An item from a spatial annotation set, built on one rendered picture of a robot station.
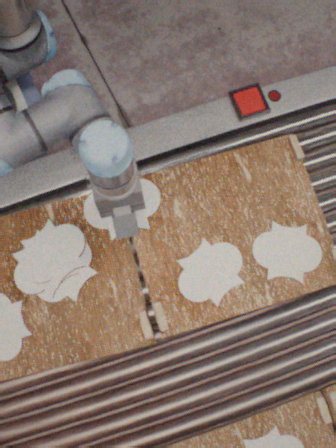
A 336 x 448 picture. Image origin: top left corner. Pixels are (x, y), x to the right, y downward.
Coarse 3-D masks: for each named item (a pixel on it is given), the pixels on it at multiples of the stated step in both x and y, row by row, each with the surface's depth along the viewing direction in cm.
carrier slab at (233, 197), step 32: (224, 160) 136; (256, 160) 136; (288, 160) 136; (160, 192) 134; (192, 192) 134; (224, 192) 134; (256, 192) 134; (288, 192) 134; (160, 224) 132; (192, 224) 132; (224, 224) 132; (256, 224) 132; (288, 224) 132; (320, 224) 132; (160, 256) 130; (160, 288) 129; (256, 288) 128; (288, 288) 128; (320, 288) 128; (192, 320) 127
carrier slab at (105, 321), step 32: (0, 224) 133; (32, 224) 133; (0, 256) 131; (96, 256) 131; (128, 256) 131; (0, 288) 129; (96, 288) 129; (128, 288) 129; (32, 320) 127; (64, 320) 127; (96, 320) 127; (128, 320) 127; (32, 352) 126; (64, 352) 126; (96, 352) 125
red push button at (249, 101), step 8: (256, 88) 141; (240, 96) 141; (248, 96) 141; (256, 96) 141; (240, 104) 140; (248, 104) 140; (256, 104) 140; (264, 104) 140; (240, 112) 140; (248, 112) 139
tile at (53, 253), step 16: (48, 224) 128; (64, 224) 128; (32, 240) 127; (48, 240) 127; (64, 240) 127; (80, 240) 127; (32, 256) 126; (48, 256) 126; (64, 256) 126; (32, 272) 125; (48, 272) 125; (64, 272) 125
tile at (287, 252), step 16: (272, 224) 131; (256, 240) 130; (272, 240) 130; (288, 240) 130; (304, 240) 130; (256, 256) 129; (272, 256) 129; (288, 256) 129; (304, 256) 129; (320, 256) 129; (272, 272) 128; (288, 272) 128; (304, 272) 128
